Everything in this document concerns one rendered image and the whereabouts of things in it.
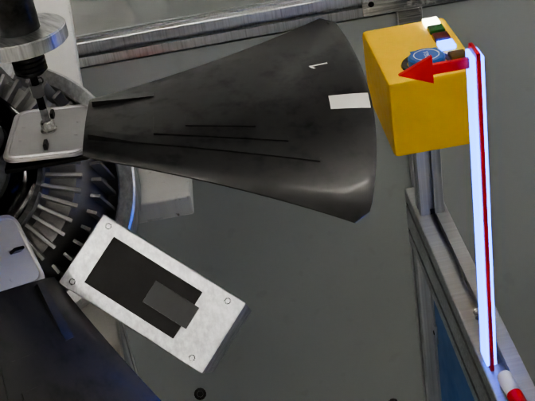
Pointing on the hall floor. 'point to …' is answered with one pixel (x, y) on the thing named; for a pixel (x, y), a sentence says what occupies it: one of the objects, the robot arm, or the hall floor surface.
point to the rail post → (427, 346)
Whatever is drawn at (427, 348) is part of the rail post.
